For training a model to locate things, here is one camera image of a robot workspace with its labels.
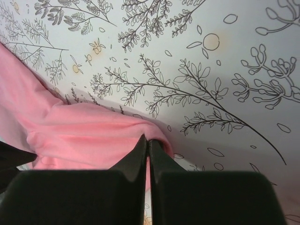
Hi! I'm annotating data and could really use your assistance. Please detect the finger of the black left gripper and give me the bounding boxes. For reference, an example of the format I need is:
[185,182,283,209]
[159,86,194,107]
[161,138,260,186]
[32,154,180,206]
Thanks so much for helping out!
[0,142,37,191]

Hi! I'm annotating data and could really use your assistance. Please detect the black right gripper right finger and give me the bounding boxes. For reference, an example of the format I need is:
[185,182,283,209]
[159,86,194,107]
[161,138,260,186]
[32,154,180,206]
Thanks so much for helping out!
[149,140,286,225]

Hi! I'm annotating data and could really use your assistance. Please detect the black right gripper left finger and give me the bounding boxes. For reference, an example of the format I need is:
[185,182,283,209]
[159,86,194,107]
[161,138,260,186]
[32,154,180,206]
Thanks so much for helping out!
[0,136,147,225]

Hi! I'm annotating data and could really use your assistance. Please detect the pink t shirt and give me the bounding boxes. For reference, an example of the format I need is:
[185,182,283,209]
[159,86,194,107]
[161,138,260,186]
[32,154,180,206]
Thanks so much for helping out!
[0,42,174,191]

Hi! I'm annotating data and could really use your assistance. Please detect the floral patterned table mat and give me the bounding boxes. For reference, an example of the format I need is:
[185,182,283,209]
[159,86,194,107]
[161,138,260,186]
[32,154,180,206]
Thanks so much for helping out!
[0,0,300,225]

